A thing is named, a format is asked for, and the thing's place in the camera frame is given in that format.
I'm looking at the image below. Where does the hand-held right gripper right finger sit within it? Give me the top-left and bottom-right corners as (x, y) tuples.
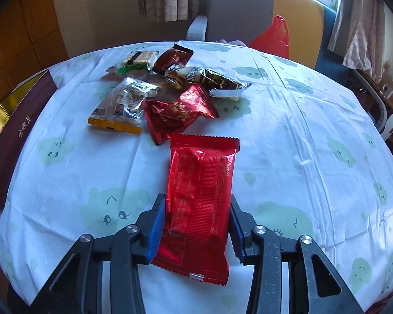
(228, 194), (364, 314)

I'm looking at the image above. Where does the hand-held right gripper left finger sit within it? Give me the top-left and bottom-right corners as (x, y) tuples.
(26, 194), (166, 314)

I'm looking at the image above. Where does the bright red snack packet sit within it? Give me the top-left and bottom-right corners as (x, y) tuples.
(151, 133), (241, 284)

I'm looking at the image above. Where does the dark red crinkled foil packet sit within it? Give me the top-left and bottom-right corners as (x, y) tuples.
(142, 83), (220, 146)

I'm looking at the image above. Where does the clear snack packet red label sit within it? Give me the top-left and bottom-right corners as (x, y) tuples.
(87, 77), (162, 135)

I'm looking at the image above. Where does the small white packet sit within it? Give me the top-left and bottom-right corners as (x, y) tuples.
(210, 88), (243, 101)

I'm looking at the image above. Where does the black yellow long packet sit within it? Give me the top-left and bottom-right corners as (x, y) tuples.
(196, 67), (253, 92)

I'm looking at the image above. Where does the striped silver small packet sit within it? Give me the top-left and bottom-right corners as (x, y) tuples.
(165, 66), (204, 89)

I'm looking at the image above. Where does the maroon gift box gold interior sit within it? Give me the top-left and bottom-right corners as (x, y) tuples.
(0, 69), (59, 210)

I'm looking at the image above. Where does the dark brown foil packet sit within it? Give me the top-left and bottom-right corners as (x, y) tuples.
(152, 43), (194, 75)

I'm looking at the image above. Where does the green yellow cracker packet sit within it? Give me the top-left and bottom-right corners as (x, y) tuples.
(105, 50), (160, 76)

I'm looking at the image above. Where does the white tablecloth with green print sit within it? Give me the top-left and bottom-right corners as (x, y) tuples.
(0, 41), (393, 314)

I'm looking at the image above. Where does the pink cloth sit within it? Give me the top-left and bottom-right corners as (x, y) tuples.
(216, 38), (248, 47)

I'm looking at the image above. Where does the red plastic bag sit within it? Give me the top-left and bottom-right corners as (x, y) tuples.
(248, 15), (290, 58)

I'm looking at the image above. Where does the grey yellow blue armchair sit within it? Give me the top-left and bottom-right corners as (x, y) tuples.
(187, 0), (351, 72)

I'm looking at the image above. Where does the orange wooden wardrobe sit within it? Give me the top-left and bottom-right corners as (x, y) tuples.
(0, 0), (69, 82)

